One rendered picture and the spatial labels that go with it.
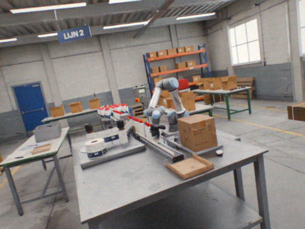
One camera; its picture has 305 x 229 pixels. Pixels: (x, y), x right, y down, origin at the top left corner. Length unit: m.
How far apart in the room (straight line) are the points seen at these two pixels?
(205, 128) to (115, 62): 8.53
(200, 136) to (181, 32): 9.49
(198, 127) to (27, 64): 9.13
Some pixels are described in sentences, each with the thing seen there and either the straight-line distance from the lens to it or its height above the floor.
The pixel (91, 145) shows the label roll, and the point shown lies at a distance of 2.35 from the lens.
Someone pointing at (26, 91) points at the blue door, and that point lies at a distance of 10.47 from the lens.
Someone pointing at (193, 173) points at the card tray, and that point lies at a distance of 1.70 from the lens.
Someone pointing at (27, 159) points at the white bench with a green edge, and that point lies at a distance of 3.55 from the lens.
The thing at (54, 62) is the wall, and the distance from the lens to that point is 10.34.
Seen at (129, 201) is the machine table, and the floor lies 0.83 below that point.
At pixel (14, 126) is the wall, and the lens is 10.78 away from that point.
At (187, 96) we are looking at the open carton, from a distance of 4.28.
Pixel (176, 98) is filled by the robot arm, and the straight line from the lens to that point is 2.49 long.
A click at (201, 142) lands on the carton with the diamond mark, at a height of 0.93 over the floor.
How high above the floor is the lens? 1.60
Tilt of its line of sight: 10 degrees down
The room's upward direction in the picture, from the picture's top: 11 degrees counter-clockwise
